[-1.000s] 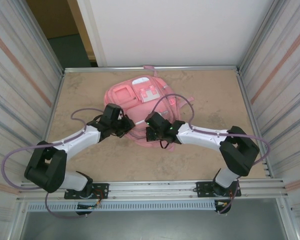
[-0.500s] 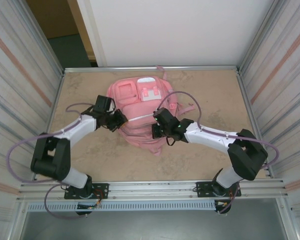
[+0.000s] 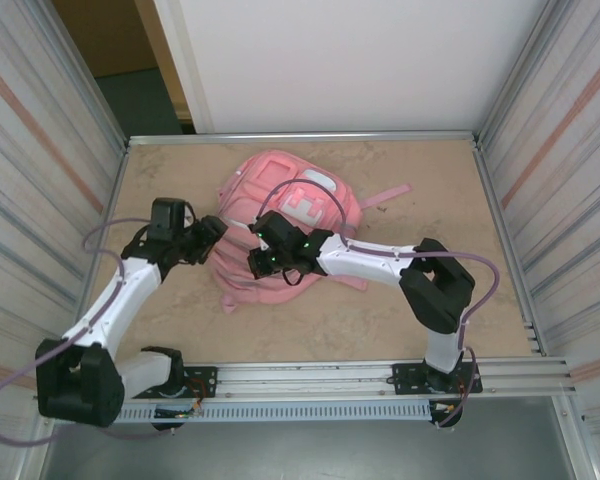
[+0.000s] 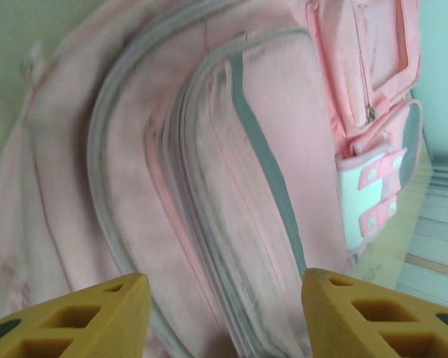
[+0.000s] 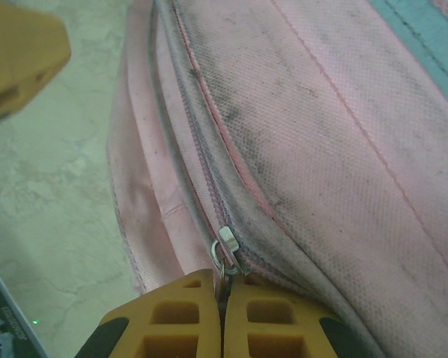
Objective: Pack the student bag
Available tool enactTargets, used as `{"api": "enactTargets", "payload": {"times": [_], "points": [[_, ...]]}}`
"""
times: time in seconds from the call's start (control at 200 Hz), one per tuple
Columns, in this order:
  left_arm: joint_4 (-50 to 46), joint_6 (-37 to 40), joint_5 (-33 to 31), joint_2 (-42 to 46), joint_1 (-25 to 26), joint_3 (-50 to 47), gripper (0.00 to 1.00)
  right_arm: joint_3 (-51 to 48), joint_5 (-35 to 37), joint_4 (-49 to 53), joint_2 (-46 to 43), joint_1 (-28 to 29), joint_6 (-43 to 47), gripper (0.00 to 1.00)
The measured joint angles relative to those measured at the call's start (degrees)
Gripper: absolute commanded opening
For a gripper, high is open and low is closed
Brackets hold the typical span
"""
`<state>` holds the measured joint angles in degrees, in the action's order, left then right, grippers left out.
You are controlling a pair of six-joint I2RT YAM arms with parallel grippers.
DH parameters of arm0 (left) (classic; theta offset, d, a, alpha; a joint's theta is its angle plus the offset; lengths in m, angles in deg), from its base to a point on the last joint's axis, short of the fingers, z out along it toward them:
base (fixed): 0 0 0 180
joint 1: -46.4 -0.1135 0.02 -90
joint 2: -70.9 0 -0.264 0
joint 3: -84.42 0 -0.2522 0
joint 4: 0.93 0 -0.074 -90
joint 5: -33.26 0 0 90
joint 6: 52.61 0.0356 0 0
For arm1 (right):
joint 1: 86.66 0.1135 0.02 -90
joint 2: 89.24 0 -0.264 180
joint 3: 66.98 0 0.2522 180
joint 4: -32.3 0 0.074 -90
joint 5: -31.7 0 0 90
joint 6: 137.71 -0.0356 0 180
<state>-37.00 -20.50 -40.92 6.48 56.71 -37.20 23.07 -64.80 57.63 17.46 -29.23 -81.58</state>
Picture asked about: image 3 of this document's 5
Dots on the pink backpack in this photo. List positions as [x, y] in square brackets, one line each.
[260, 292]

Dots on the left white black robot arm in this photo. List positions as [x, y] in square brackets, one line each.
[125, 300]

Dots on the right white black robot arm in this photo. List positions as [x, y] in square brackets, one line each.
[365, 260]

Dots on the grey metal panel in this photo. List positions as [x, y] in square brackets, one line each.
[305, 450]

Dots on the aluminium side rail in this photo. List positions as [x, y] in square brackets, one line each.
[111, 205]
[506, 250]

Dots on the wide aluminium mounting rail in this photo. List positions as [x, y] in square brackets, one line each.
[305, 380]

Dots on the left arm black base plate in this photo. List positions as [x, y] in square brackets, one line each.
[205, 382]

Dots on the narrow aluminium table rail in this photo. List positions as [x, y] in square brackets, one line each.
[420, 136]

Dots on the white door frame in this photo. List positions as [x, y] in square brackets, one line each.
[180, 60]

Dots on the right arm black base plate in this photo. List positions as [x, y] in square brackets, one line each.
[405, 380]

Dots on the aluminium corner post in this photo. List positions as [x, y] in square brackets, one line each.
[87, 75]
[515, 75]

